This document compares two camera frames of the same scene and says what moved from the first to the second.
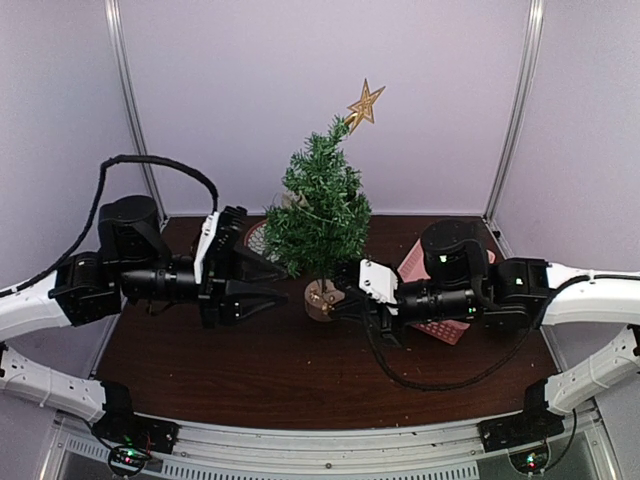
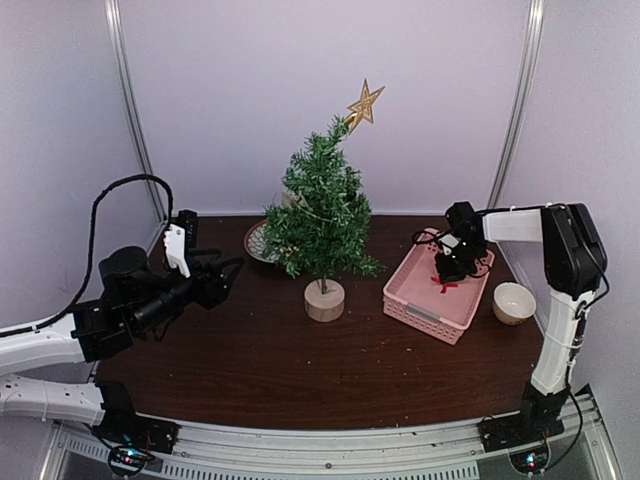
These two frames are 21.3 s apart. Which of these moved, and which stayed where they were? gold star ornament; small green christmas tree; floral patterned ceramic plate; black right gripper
Moved: black right gripper
Stayed: small green christmas tree; gold star ornament; floral patterned ceramic plate
